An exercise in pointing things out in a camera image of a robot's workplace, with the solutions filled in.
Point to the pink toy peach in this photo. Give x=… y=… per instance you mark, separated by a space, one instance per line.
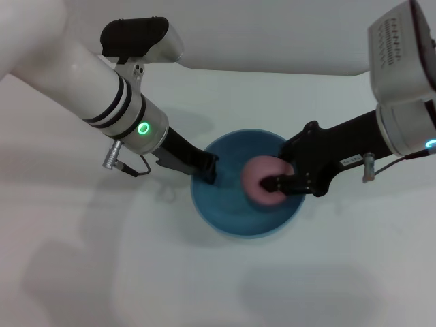
x=253 y=177

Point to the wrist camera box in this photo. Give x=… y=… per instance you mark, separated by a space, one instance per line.
x=398 y=68
x=136 y=34

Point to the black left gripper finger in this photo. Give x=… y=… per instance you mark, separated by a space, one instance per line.
x=210 y=170

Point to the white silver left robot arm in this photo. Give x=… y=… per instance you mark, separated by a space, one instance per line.
x=68 y=78

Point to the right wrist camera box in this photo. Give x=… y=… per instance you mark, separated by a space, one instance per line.
x=398 y=68

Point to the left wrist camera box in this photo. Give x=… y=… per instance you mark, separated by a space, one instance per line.
x=136 y=34

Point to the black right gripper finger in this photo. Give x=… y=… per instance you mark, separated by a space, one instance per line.
x=286 y=148
x=289 y=184

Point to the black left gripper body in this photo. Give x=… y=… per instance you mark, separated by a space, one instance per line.
x=180 y=155

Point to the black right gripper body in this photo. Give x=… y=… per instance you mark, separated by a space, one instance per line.
x=340 y=150

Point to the blue bowl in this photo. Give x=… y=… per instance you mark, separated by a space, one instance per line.
x=218 y=211

